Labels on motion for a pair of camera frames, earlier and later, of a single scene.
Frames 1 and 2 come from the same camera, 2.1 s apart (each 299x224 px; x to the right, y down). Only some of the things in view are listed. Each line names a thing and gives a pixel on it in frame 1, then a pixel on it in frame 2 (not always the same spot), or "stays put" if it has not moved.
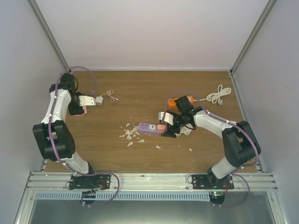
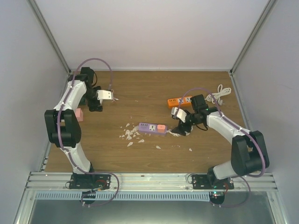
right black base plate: x=209 y=181 stays put
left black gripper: x=73 y=111 → x=91 y=105
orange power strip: x=172 y=103 stays put
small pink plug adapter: x=160 y=128 stays put
